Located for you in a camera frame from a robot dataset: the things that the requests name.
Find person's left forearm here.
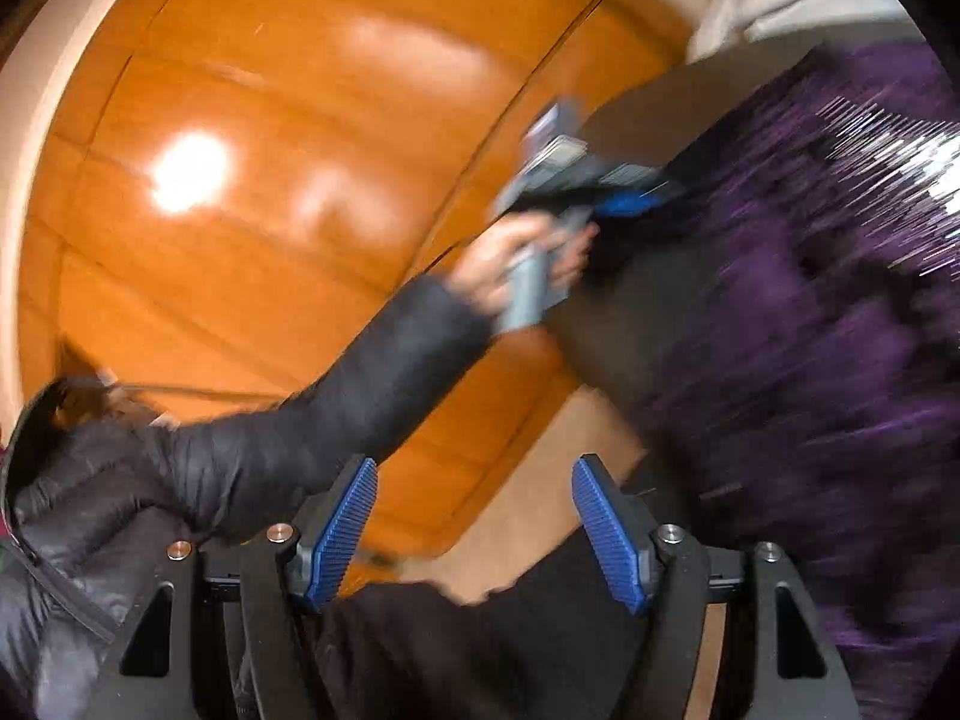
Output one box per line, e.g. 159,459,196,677
146,274,496,545

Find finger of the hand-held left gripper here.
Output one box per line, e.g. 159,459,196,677
591,181,687,221

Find person's black pants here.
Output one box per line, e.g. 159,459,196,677
300,529,721,720

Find person's black puffy jacket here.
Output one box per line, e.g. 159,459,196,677
0,379,215,720

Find purple garment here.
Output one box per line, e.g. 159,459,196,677
630,41,960,720

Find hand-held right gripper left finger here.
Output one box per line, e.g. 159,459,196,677
86,456,380,720

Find person's left hand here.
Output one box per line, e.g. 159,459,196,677
450,211,599,317

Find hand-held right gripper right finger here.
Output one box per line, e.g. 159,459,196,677
571,454,863,720

